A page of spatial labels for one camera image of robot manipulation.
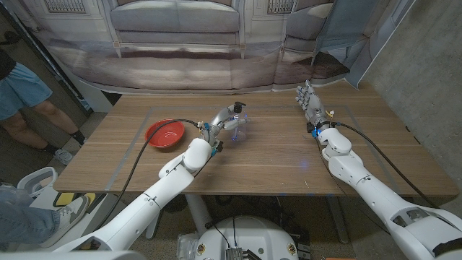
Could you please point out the yellow and black floor object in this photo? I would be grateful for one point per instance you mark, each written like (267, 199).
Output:
(65, 198)

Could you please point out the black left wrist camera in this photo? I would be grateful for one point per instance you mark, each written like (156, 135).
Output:
(217, 147)

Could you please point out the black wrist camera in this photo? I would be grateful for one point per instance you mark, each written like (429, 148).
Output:
(217, 147)
(312, 130)

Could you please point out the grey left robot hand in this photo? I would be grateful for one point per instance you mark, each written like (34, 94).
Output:
(216, 124)

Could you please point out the printed living room backdrop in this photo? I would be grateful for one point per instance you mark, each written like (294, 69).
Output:
(180, 68)

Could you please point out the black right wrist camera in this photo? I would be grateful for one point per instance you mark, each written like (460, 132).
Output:
(312, 130)

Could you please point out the white floor platform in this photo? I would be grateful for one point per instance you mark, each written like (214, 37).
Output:
(45, 202)

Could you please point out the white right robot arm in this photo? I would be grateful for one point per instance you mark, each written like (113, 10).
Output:
(361, 177)

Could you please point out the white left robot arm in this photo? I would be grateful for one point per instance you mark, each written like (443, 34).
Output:
(173, 177)

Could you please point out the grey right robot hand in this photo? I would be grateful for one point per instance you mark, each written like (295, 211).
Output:
(314, 105)

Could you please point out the person in blue shorts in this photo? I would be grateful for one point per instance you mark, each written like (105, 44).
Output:
(21, 90)

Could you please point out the white table leg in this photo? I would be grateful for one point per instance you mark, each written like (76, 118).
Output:
(151, 229)
(198, 213)

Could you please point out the black slanted stand pole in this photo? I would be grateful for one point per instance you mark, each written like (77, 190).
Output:
(54, 68)

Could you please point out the white leaning board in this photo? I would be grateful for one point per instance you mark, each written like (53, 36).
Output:
(382, 32)

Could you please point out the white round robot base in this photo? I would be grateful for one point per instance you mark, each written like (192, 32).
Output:
(252, 234)

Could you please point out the red bowl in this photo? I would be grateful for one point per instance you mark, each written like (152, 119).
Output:
(162, 139)

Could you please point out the white robot torso edge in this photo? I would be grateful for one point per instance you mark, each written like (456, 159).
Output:
(72, 256)

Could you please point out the grey table leg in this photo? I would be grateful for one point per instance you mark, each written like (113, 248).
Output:
(338, 220)

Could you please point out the clear plastic bag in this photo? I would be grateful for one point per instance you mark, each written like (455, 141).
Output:
(186, 247)

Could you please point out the person in jeans and sneaker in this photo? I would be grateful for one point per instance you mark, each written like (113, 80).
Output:
(21, 224)

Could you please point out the dark round object under table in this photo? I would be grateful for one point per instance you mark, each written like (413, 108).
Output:
(177, 204)

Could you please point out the clear dispenser bottle black pump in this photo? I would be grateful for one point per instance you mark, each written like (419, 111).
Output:
(239, 135)

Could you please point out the white loop-shaped chair part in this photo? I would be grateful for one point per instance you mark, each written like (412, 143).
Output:
(22, 183)

